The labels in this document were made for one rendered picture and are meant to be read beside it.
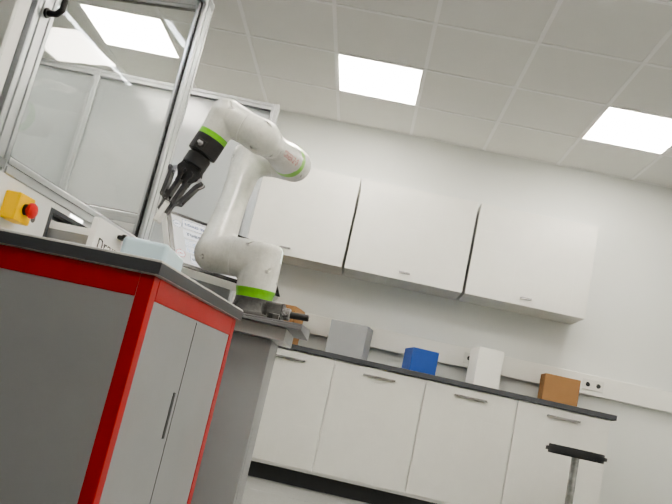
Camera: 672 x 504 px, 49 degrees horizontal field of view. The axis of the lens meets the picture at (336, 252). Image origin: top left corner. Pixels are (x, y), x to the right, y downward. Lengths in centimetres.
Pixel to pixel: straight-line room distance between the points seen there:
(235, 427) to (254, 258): 53
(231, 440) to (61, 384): 93
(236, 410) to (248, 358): 16
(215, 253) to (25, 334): 102
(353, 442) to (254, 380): 278
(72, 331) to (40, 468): 25
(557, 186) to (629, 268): 85
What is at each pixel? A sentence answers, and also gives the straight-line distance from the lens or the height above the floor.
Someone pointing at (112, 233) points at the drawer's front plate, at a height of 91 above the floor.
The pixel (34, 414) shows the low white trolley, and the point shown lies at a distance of 151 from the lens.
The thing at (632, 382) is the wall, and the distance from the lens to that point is 613.
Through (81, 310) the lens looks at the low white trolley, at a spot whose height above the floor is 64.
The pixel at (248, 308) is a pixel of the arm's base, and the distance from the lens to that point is 236.
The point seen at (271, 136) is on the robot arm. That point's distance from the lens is 221.
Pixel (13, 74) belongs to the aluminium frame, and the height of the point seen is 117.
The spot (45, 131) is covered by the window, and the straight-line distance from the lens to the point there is 219.
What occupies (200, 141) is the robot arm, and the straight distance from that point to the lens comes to 222.
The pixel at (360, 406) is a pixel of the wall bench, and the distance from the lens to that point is 503.
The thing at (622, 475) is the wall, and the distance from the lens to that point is 610.
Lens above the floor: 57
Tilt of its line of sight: 11 degrees up
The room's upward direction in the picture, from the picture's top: 13 degrees clockwise
